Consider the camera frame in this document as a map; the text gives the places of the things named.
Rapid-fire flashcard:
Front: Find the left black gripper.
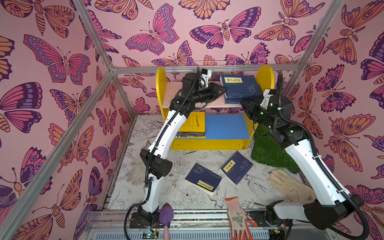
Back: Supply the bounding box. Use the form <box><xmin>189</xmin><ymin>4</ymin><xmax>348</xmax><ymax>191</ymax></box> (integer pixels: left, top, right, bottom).
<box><xmin>190</xmin><ymin>85</ymin><xmax>227</xmax><ymax>107</ymax></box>

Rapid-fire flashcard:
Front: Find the thick navy book yellow spine label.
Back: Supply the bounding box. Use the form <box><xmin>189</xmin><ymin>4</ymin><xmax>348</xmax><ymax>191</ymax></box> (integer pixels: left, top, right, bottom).
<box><xmin>185</xmin><ymin>163</ymin><xmax>222</xmax><ymax>196</ymax></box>

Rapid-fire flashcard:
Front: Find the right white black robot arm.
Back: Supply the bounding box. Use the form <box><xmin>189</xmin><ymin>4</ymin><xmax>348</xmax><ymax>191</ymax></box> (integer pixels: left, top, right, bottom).
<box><xmin>241</xmin><ymin>73</ymin><xmax>370</xmax><ymax>240</ymax></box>

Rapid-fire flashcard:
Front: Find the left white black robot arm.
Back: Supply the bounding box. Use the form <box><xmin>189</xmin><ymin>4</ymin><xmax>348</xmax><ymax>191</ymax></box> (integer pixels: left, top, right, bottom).
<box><xmin>127</xmin><ymin>68</ymin><xmax>227</xmax><ymax>227</ymax></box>

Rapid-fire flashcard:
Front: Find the green artificial grass mat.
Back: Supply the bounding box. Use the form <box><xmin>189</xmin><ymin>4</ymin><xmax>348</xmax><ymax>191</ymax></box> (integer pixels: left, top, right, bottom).
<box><xmin>251</xmin><ymin>125</ymin><xmax>300</xmax><ymax>174</ymax></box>

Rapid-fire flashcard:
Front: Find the yellow pink blue bookshelf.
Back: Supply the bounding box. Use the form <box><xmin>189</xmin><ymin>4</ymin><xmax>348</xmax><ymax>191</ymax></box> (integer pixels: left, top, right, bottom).
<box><xmin>156</xmin><ymin>67</ymin><xmax>258</xmax><ymax>151</ymax></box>

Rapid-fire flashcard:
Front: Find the navy book yellow label middle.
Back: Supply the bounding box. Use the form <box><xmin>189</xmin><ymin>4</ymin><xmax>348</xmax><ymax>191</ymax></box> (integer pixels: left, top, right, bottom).
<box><xmin>221</xmin><ymin>151</ymin><xmax>254</xmax><ymax>185</ymax></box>

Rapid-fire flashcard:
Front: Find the beige cloth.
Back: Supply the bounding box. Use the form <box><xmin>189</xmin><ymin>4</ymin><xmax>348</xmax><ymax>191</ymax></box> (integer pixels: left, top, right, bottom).
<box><xmin>268</xmin><ymin>169</ymin><xmax>317</xmax><ymax>203</ymax></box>

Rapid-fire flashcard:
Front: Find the white worn glove left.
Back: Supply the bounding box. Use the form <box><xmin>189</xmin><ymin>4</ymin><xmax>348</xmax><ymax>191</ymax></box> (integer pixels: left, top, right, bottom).
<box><xmin>125</xmin><ymin>159</ymin><xmax>146</xmax><ymax>186</ymax></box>

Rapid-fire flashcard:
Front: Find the red white work glove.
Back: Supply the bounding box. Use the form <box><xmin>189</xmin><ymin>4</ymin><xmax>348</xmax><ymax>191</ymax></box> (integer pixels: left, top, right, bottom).
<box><xmin>225</xmin><ymin>197</ymin><xmax>258</xmax><ymax>240</ymax></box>

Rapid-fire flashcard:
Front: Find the purple garden trowel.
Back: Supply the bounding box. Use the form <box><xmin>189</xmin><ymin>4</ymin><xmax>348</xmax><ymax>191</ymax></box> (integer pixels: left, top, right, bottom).
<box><xmin>159</xmin><ymin>203</ymin><xmax>174</xmax><ymax>240</ymax></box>

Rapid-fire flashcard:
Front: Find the green circuit board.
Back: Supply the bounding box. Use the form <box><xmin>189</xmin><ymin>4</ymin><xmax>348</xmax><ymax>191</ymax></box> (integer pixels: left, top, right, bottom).
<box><xmin>142</xmin><ymin>231</ymin><xmax>159</xmax><ymax>240</ymax></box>

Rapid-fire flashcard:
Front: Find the white wire basket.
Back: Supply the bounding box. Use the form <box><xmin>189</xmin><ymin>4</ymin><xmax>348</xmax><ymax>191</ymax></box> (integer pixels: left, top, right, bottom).
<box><xmin>193</xmin><ymin>60</ymin><xmax>237</xmax><ymax>82</ymax></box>

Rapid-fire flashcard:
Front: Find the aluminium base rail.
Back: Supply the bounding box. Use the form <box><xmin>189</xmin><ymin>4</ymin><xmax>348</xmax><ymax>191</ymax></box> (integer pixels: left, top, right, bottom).
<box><xmin>84</xmin><ymin>210</ymin><xmax>340</xmax><ymax>240</ymax></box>

